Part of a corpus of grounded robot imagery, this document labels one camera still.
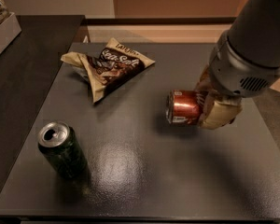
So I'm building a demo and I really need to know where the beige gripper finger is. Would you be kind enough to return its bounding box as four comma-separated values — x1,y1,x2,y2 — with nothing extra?
194,65,216,93
198,92,242,130

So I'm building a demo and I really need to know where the red coke can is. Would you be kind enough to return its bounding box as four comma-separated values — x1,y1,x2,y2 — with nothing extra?
166,90,205,125

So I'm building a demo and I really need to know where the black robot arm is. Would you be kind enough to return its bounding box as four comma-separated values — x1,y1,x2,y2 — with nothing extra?
195,0,280,130

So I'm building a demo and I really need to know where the dark green soda can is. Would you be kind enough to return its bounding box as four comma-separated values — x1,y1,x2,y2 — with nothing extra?
37,121,87,179

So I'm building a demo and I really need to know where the sea salt chip bag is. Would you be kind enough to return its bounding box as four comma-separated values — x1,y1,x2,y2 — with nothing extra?
61,38,154,104

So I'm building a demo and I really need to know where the white snack tray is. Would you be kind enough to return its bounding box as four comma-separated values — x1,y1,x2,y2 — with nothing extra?
0,0,21,55

